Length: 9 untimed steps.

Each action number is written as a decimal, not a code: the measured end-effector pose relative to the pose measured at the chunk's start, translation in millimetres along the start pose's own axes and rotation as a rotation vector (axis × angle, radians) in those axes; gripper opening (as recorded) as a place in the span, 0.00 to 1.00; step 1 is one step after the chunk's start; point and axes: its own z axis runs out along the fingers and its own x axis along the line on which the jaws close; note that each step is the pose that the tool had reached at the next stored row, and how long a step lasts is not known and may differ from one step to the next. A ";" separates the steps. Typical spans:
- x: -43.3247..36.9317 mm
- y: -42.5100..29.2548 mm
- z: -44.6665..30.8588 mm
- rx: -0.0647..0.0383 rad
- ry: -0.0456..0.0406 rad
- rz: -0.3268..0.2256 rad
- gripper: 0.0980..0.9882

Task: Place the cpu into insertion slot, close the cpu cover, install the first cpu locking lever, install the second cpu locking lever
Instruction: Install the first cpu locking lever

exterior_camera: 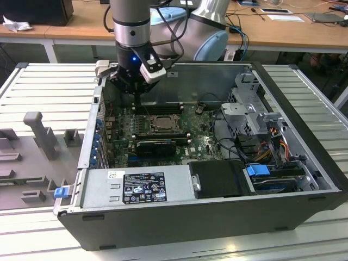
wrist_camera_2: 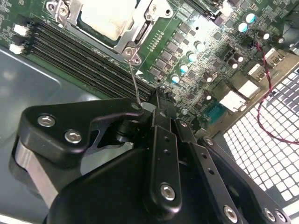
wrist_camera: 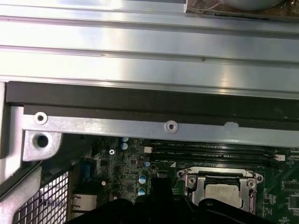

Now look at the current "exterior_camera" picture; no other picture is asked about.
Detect dark laptop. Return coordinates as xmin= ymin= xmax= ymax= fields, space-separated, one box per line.
xmin=304 ymin=12 xmax=346 ymax=27

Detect black wire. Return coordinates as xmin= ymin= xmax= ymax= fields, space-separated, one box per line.
xmin=212 ymin=108 xmax=245 ymax=161

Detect white paper sheet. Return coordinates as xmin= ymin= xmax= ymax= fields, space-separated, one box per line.
xmin=268 ymin=13 xmax=304 ymax=22

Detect grey parts rack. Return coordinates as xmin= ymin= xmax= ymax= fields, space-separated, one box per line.
xmin=0 ymin=111 xmax=85 ymax=212

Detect CPU socket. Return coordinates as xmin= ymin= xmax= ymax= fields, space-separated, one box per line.
xmin=146 ymin=114 xmax=182 ymax=134

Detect crumpled white paper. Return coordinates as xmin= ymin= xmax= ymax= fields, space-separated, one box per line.
xmin=2 ymin=15 xmax=33 ymax=33

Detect black box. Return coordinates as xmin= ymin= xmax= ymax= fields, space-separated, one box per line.
xmin=0 ymin=0 xmax=74 ymax=27

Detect hard disk in blue carrier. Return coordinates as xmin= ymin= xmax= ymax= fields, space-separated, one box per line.
xmin=246 ymin=164 xmax=300 ymax=194

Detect blue cable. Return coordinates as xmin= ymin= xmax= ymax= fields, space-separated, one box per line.
xmin=229 ymin=26 xmax=250 ymax=60

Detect grey case release latch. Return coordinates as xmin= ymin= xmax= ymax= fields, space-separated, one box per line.
xmin=95 ymin=60 xmax=111 ymax=77

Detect silver square CPU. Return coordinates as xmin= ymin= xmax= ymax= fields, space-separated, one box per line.
xmin=156 ymin=117 xmax=175 ymax=128

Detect white wrist camera black face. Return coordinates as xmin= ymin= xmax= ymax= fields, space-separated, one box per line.
xmin=139 ymin=47 xmax=167 ymax=84

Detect white flat device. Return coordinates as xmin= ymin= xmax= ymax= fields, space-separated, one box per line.
xmin=259 ymin=8 xmax=293 ymax=14

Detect black plastic air shroud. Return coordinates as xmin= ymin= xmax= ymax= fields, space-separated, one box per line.
xmin=188 ymin=159 xmax=258 ymax=199

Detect metal socket cover frame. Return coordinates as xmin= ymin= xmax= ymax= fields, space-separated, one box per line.
xmin=148 ymin=114 xmax=182 ymax=134

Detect green motherboard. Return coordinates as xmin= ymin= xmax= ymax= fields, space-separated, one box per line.
xmin=102 ymin=104 xmax=240 ymax=168

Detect black graphics card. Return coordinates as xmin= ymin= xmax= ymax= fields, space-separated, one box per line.
xmin=135 ymin=140 xmax=177 ymax=158

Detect grey metal drive cage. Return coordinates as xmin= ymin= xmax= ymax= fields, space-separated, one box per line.
xmin=220 ymin=72 xmax=286 ymax=136

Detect black open PC case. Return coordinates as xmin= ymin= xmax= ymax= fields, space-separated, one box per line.
xmin=53 ymin=60 xmax=344 ymax=252

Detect blue card retention clips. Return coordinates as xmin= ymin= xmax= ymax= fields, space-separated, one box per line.
xmin=91 ymin=119 xmax=103 ymax=167

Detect grey power supply unit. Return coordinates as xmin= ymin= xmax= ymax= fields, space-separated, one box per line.
xmin=80 ymin=167 xmax=196 ymax=209

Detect yellow orange wire bundle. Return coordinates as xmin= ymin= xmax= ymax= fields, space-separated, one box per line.
xmin=257 ymin=140 xmax=289 ymax=161

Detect black RAM slot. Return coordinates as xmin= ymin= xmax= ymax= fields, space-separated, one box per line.
xmin=133 ymin=129 xmax=186 ymax=137
xmin=134 ymin=135 xmax=190 ymax=142
xmin=140 ymin=107 xmax=183 ymax=115
xmin=140 ymin=102 xmax=183 ymax=108

